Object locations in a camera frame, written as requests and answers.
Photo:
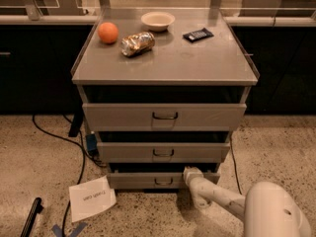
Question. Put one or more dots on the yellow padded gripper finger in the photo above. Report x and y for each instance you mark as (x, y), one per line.
(192, 172)

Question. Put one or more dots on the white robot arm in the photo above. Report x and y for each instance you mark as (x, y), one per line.
(267, 210)

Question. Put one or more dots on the crushed metallic can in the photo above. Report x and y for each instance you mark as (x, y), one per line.
(137, 43)

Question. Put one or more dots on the black bar on floor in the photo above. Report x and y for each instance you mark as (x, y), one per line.
(35, 210)

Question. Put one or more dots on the orange fruit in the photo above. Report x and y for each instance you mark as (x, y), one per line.
(108, 32)

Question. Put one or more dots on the white paper bowl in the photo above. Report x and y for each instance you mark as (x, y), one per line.
(157, 21)

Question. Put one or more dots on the white paper sign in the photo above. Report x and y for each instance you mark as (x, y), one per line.
(91, 198)

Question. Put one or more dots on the black snack packet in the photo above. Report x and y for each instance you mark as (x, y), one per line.
(198, 35)

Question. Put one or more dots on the grey drawer cabinet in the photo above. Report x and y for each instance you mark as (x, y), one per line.
(174, 71)

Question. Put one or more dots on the blue power adapter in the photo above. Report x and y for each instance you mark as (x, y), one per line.
(91, 142)

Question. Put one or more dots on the grey drawer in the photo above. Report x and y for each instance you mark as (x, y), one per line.
(163, 117)
(162, 152)
(146, 181)

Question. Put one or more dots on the dark counter with rail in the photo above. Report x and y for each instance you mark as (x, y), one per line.
(36, 60)

